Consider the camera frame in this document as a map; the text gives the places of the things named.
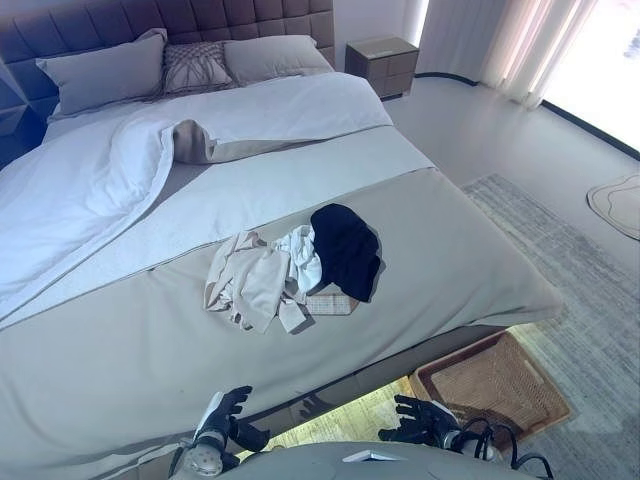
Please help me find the large bed with beige cover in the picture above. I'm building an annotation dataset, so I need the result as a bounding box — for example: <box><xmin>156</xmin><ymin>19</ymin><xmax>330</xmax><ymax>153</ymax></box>
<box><xmin>0</xmin><ymin>34</ymin><xmax>565</xmax><ymax>480</ymax></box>

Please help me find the sheer white curtain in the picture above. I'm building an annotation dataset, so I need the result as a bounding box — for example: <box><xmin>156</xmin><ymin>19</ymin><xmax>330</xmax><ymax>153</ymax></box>
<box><xmin>414</xmin><ymin>0</ymin><xmax>601</xmax><ymax>109</ymax></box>

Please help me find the white duvet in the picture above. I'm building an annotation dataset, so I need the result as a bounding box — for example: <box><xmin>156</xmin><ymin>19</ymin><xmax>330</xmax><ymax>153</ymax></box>
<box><xmin>0</xmin><ymin>71</ymin><xmax>394</xmax><ymax>321</ymax></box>

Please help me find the grey robot torso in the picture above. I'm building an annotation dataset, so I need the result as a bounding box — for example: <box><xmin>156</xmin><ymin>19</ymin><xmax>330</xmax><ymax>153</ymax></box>
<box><xmin>211</xmin><ymin>441</ymin><xmax>501</xmax><ymax>480</ymax></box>

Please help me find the large beige pillow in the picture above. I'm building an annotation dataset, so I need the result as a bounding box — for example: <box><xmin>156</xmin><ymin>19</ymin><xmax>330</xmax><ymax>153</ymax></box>
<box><xmin>35</xmin><ymin>28</ymin><xmax>168</xmax><ymax>120</ymax></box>

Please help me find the pink checkered cloth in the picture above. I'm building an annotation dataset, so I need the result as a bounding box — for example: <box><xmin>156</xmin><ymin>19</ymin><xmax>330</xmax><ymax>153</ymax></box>
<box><xmin>302</xmin><ymin>292</ymin><xmax>360</xmax><ymax>317</ymax></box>

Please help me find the black garment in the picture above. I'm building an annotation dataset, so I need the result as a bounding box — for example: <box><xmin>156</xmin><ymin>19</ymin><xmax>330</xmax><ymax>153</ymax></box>
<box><xmin>309</xmin><ymin>203</ymin><xmax>386</xmax><ymax>304</ymax></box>

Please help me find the brown tufted headboard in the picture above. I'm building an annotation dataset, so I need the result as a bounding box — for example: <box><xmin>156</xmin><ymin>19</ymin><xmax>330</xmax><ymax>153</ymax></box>
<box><xmin>0</xmin><ymin>0</ymin><xmax>336</xmax><ymax>114</ymax></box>

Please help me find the small beige floor mat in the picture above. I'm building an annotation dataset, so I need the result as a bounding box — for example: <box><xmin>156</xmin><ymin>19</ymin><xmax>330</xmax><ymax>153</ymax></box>
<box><xmin>586</xmin><ymin>173</ymin><xmax>640</xmax><ymax>240</ymax></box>

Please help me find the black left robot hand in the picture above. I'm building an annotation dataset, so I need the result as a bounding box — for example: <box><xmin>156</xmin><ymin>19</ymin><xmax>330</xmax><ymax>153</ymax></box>
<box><xmin>193</xmin><ymin>385</ymin><xmax>272</xmax><ymax>455</ymax></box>

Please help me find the patterned decorative cushion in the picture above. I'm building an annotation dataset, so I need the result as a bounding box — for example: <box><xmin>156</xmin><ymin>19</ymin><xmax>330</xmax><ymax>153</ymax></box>
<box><xmin>160</xmin><ymin>40</ymin><xmax>236</xmax><ymax>96</ymax></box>

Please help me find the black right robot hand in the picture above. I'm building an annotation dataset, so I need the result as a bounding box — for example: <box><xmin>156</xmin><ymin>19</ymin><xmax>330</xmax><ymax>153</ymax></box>
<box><xmin>378</xmin><ymin>394</ymin><xmax>462</xmax><ymax>446</ymax></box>

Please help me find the brown wooden nightstand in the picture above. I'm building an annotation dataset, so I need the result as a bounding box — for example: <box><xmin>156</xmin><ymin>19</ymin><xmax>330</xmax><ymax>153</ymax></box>
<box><xmin>345</xmin><ymin>35</ymin><xmax>420</xmax><ymax>100</ymax></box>

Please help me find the grey area rug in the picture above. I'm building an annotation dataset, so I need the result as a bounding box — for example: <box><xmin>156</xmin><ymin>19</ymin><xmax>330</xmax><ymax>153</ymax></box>
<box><xmin>459</xmin><ymin>173</ymin><xmax>640</xmax><ymax>480</ymax></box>

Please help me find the white garment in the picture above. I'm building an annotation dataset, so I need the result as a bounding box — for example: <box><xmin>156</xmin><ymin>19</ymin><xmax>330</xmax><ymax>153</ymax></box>
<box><xmin>273</xmin><ymin>224</ymin><xmax>324</xmax><ymax>295</ymax></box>

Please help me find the beige camouflage garment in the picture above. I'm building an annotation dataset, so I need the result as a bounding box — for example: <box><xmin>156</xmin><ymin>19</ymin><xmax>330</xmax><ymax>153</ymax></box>
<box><xmin>202</xmin><ymin>229</ymin><xmax>318</xmax><ymax>335</ymax></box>

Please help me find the brown woven laundry basket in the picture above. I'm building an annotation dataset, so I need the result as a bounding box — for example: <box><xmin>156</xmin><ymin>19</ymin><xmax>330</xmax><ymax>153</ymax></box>
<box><xmin>408</xmin><ymin>330</ymin><xmax>572</xmax><ymax>444</ymax></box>

